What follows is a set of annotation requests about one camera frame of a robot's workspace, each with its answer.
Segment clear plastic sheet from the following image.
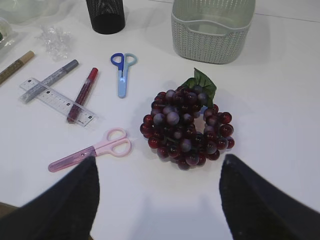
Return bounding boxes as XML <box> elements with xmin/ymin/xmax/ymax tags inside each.
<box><xmin>36</xmin><ymin>25</ymin><xmax>72</xmax><ymax>62</ymax></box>

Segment light green woven basket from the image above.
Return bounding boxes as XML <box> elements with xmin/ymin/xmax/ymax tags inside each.
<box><xmin>171</xmin><ymin>0</ymin><xmax>256</xmax><ymax>65</ymax></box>

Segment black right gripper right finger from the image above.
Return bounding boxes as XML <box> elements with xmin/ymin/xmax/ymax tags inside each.
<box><xmin>219</xmin><ymin>154</ymin><xmax>320</xmax><ymax>240</ymax></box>

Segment clear plastic ruler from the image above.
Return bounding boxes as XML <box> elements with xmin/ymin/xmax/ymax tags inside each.
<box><xmin>19</xmin><ymin>77</ymin><xmax>98</xmax><ymax>127</ymax></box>

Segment green wavy glass plate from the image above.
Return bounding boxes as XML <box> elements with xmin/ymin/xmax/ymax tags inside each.
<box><xmin>0</xmin><ymin>0</ymin><xmax>77</xmax><ymax>25</ymax></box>

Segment gold glitter pen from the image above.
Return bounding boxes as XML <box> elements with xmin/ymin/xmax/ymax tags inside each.
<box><xmin>0</xmin><ymin>50</ymin><xmax>35</xmax><ymax>84</ymax></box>

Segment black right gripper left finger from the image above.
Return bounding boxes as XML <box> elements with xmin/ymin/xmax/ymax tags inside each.
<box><xmin>0</xmin><ymin>156</ymin><xmax>100</xmax><ymax>240</ymax></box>

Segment red glitter pen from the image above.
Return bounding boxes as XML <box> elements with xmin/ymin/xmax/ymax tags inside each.
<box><xmin>66</xmin><ymin>67</ymin><xmax>99</xmax><ymax>124</ymax></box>

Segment black mesh pen holder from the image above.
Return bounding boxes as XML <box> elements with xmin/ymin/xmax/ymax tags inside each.
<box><xmin>86</xmin><ymin>0</ymin><xmax>126</xmax><ymax>35</ymax></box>

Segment silver glitter pen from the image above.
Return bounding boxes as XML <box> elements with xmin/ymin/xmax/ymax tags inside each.
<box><xmin>20</xmin><ymin>59</ymin><xmax>79</xmax><ymax>104</ymax></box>

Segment purple grape bunch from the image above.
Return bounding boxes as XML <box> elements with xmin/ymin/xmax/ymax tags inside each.
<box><xmin>140</xmin><ymin>69</ymin><xmax>235</xmax><ymax>171</ymax></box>

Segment pink scissors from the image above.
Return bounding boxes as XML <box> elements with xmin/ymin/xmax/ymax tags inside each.
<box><xmin>48</xmin><ymin>127</ymin><xmax>132</xmax><ymax>173</ymax></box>

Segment blue scissors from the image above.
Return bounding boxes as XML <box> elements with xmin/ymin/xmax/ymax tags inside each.
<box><xmin>110</xmin><ymin>52</ymin><xmax>138</xmax><ymax>99</ymax></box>

